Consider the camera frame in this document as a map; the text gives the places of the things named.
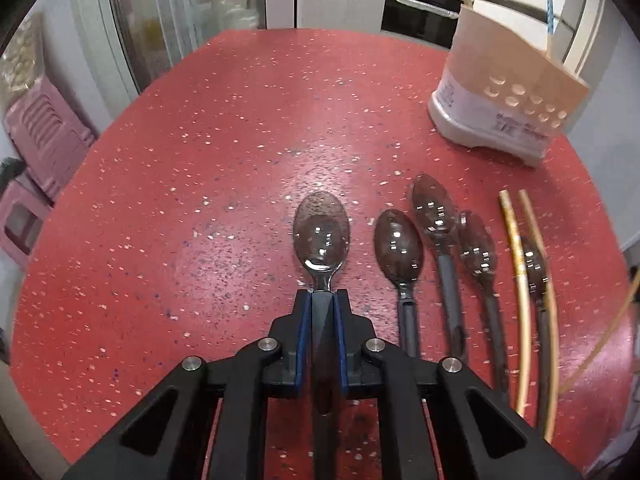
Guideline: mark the black built-in oven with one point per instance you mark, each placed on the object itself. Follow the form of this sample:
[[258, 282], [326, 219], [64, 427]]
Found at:
[[420, 10]]

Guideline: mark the glass door cabinet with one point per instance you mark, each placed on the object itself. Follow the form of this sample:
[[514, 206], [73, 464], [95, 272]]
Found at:
[[185, 10]]

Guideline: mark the large pink plastic stool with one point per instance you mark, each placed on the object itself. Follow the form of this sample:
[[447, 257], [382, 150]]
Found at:
[[47, 132]]

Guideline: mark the small pink plastic stool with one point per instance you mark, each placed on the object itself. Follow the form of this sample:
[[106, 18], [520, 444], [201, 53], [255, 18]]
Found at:
[[22, 220]]

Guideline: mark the blue patterned chopstick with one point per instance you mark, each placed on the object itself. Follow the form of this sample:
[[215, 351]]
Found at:
[[550, 20]]

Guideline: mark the dark plastic bag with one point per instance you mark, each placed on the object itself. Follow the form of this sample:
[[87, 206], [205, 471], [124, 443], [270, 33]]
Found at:
[[11, 171]]

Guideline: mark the yellow floral chopstick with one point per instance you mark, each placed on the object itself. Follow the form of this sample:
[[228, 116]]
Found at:
[[531, 220], [511, 225], [607, 332]]

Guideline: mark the beige and white utensil holder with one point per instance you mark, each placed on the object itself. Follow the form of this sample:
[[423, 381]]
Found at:
[[490, 60]]

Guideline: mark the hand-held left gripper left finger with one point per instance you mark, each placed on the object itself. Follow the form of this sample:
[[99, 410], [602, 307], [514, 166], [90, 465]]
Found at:
[[303, 345]]

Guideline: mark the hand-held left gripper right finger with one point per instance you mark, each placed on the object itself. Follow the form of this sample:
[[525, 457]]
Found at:
[[341, 345]]

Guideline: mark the clear bag of pale nuts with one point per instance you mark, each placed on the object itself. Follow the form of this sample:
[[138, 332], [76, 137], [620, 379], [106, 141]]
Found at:
[[20, 60]]

